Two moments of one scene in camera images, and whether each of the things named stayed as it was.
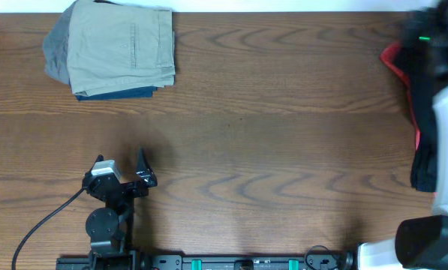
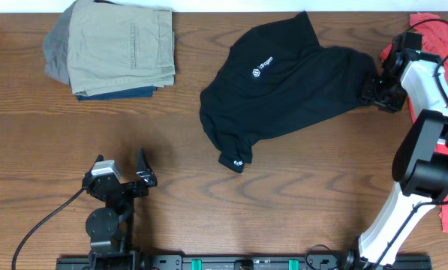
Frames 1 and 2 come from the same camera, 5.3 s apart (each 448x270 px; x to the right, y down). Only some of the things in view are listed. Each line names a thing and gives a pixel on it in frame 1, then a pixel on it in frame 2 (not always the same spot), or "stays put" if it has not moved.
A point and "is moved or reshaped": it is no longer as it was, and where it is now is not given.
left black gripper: x=122 y=186 stays put
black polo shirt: x=422 y=66 is moved or reshaped
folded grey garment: x=55 y=48 stays put
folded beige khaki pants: x=113 y=46 stays put
